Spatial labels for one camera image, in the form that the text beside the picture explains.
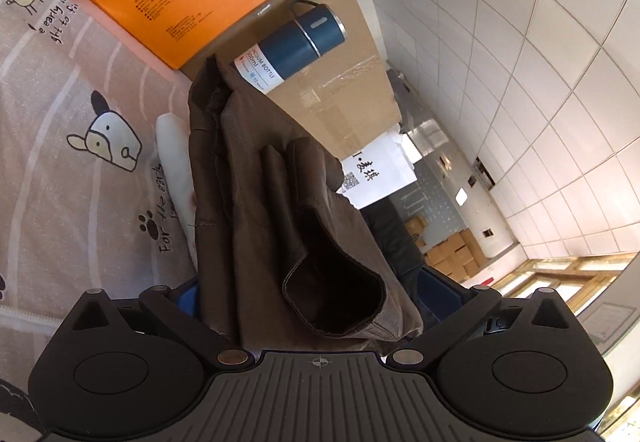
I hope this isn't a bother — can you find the brown button vest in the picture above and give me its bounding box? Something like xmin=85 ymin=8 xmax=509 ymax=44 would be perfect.
xmin=189 ymin=58 xmax=423 ymax=353

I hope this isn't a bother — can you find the brown cardboard box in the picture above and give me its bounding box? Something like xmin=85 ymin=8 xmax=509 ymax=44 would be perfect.
xmin=181 ymin=0 xmax=400 ymax=159

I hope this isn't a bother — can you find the dark blue vacuum bottle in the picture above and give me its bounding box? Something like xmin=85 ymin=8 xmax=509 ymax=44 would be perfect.
xmin=233 ymin=0 xmax=347 ymax=94

